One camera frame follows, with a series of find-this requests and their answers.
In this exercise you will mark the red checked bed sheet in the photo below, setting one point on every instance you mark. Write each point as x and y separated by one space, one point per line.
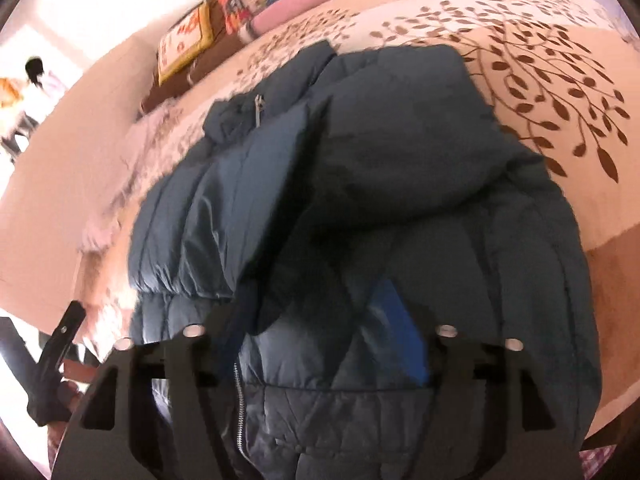
592 462

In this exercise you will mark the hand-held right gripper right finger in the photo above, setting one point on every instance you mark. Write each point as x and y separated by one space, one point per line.
397 332

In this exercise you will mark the white fluffy blanket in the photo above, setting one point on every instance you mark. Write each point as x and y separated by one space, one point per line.
125 160

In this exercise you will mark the yellow embroidered cushion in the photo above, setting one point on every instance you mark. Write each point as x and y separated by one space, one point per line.
185 35

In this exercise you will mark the dark blue puffer jacket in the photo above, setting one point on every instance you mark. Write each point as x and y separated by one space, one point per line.
350 160

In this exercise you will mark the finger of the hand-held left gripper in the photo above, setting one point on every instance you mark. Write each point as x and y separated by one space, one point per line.
64 330

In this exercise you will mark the beige leaf print blanket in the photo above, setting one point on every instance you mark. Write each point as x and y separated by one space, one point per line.
550 25

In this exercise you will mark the pink and white striped quilt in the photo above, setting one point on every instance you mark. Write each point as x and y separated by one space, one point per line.
300 10

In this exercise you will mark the brown cushion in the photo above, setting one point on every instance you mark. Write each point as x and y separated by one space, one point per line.
205 67

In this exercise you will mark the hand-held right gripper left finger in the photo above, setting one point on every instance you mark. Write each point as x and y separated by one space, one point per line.
200 360

